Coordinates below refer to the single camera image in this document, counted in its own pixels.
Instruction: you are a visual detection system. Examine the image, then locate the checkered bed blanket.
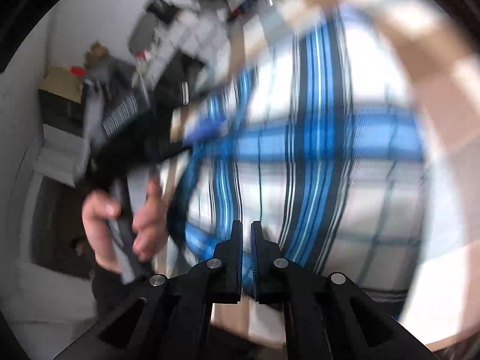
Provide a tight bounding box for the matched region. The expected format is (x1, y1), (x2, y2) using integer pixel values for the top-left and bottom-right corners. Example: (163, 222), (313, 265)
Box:
(209, 0), (480, 350)

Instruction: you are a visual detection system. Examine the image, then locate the grey chair back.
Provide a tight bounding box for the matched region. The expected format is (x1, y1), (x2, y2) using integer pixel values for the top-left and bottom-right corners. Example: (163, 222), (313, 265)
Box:
(128, 12), (164, 57)

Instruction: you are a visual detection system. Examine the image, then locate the white drawer desk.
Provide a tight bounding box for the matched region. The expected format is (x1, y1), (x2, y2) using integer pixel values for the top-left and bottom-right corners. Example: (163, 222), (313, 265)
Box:
(148, 0), (255, 82)

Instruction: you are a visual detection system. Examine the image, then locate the blue white plaid shirt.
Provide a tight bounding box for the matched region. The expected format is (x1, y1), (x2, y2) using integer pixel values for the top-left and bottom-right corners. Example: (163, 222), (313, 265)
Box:
(168, 5), (425, 303)

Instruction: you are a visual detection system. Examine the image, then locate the person's left hand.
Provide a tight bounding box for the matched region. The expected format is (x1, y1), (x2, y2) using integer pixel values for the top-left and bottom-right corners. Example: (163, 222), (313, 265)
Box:
(81, 176), (168, 274)

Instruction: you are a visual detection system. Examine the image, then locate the cardboard box on fridge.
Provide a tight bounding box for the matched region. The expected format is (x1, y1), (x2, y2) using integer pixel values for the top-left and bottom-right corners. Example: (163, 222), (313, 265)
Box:
(37, 40), (113, 104)

